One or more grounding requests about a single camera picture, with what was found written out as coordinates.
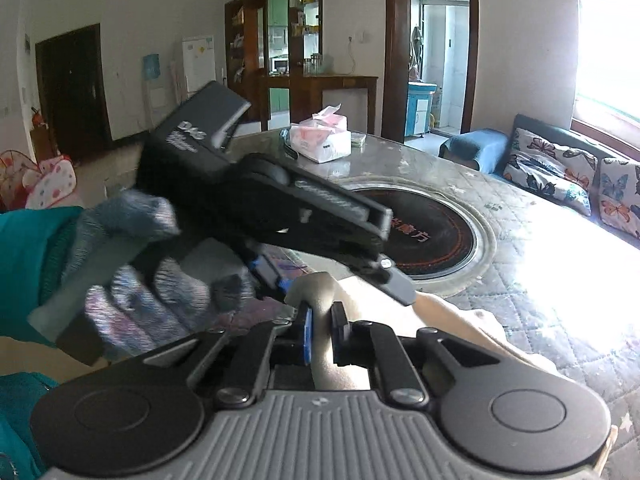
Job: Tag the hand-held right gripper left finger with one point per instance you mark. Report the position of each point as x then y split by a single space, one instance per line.
305 337

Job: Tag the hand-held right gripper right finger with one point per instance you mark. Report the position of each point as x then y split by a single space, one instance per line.
341 335

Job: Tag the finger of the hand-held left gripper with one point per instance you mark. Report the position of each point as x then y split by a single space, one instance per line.
277 277
392 282

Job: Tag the cream long-sleeve garment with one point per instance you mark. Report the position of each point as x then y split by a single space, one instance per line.
450 320

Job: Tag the person's left forearm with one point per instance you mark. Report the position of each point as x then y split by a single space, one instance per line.
30 265

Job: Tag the person's left hand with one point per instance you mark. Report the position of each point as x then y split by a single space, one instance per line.
150 305

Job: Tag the round black induction cooktop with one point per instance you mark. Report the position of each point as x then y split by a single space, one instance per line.
430 240

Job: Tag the pink and white tissue pack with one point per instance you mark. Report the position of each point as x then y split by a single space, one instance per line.
320 137

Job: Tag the water dispenser with blue bottle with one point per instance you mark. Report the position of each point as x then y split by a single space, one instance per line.
154 85

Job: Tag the small green box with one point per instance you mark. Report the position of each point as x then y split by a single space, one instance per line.
359 140

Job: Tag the wooden display cabinet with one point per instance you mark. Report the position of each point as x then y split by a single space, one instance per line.
247 45

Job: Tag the blue corner sofa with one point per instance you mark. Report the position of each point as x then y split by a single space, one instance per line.
475 147

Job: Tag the wooden console table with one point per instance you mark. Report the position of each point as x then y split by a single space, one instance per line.
340 85

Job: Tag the pink dotted bag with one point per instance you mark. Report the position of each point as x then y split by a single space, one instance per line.
52 182

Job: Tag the light blue cabinet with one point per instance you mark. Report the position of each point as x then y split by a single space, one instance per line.
420 107

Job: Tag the dark wooden door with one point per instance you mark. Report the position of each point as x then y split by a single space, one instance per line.
75 90

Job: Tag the butterfly print cushion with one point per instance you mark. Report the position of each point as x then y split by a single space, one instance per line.
550 170
620 200

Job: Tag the red floor fan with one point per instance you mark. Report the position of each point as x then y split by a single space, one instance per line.
15 175

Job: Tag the person's teal jacket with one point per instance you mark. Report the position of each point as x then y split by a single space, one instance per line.
20 425

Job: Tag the large window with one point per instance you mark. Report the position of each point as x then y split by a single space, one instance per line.
610 40

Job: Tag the white wall board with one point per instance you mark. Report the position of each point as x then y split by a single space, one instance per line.
199 62

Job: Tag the dark wooden door frame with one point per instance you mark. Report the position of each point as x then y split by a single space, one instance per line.
397 45

